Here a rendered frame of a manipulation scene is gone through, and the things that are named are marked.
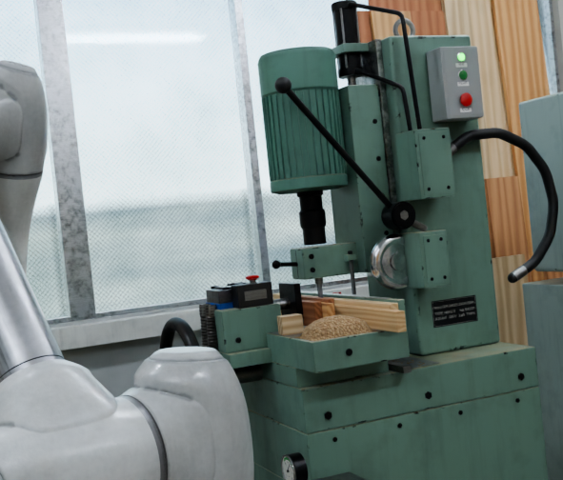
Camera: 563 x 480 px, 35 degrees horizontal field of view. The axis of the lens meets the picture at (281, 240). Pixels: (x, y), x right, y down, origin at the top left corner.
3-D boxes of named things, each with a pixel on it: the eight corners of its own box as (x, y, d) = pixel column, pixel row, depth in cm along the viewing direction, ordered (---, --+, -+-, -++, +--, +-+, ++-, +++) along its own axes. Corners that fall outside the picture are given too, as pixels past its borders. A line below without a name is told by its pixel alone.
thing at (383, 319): (279, 315, 223) (277, 299, 223) (286, 314, 224) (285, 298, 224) (397, 332, 170) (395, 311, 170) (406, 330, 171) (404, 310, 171)
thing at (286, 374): (229, 366, 215) (228, 350, 214) (308, 352, 223) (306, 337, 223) (297, 388, 178) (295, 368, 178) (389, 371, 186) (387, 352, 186)
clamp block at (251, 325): (204, 348, 200) (199, 308, 200) (259, 339, 205) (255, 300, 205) (226, 354, 186) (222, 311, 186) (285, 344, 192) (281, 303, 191)
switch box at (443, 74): (432, 123, 202) (425, 51, 202) (469, 120, 206) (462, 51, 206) (447, 119, 196) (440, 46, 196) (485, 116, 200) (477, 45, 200)
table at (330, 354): (176, 351, 221) (173, 327, 221) (289, 333, 233) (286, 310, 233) (270, 382, 165) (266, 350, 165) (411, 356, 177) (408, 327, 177)
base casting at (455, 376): (230, 402, 217) (226, 365, 217) (431, 365, 239) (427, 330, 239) (307, 435, 176) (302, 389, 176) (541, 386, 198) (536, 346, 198)
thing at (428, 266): (402, 288, 198) (396, 233, 198) (429, 284, 201) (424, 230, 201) (425, 289, 189) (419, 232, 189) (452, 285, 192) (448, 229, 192)
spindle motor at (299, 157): (259, 197, 206) (245, 62, 206) (327, 190, 213) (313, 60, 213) (290, 191, 190) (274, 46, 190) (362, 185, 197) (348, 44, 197)
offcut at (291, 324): (283, 335, 183) (281, 317, 183) (278, 334, 187) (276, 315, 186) (304, 332, 184) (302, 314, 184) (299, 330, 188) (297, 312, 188)
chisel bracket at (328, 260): (292, 286, 203) (289, 249, 203) (347, 278, 209) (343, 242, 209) (306, 287, 197) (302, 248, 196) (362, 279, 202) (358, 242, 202)
